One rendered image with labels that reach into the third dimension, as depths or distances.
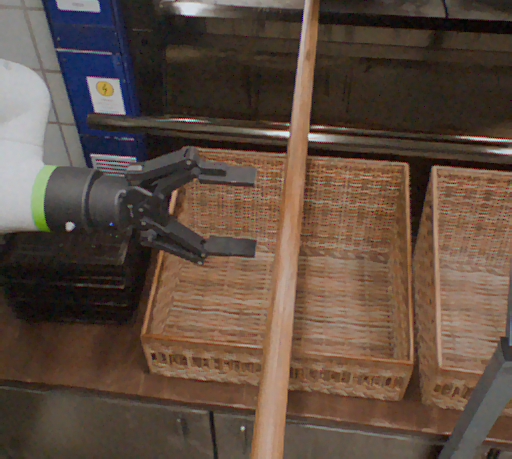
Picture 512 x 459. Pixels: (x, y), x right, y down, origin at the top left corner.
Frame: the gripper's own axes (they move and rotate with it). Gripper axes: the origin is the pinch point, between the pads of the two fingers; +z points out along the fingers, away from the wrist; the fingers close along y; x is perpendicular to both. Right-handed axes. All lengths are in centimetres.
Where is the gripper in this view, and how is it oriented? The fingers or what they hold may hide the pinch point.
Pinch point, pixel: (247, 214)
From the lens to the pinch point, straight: 77.0
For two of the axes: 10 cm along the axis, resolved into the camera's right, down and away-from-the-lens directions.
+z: 9.9, 0.8, -0.8
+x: -1.1, 6.9, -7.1
